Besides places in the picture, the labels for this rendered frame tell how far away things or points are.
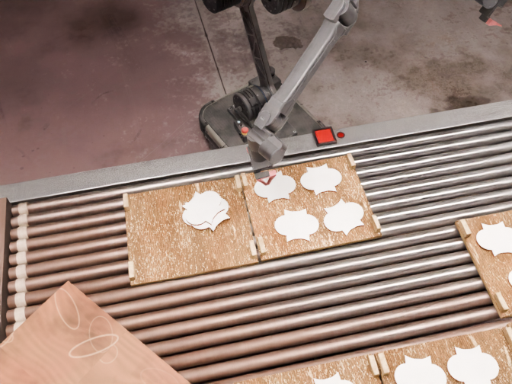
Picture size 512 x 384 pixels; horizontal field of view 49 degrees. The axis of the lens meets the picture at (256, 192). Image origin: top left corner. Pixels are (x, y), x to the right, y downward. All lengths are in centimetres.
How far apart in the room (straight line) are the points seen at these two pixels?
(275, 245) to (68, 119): 208
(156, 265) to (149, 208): 22
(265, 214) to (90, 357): 72
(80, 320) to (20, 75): 256
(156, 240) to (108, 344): 41
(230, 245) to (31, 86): 236
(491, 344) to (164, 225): 108
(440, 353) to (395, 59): 249
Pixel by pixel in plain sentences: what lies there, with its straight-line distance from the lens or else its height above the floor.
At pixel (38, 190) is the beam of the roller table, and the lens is 216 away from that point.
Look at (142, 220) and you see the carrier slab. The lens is 195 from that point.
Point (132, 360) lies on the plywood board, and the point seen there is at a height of 104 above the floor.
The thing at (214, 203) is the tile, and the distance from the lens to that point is 193.
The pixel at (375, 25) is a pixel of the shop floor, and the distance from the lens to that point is 415.
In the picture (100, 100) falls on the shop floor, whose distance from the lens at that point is 369.
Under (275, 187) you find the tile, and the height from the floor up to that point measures 94.
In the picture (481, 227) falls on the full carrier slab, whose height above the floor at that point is 94.
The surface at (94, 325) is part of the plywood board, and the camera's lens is 170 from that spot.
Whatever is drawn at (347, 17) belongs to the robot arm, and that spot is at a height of 149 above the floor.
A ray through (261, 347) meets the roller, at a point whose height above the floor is 92.
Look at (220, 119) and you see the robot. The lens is 313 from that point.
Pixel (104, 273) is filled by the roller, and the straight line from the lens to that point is 191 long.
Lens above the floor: 256
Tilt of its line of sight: 55 degrees down
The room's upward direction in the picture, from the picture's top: 1 degrees counter-clockwise
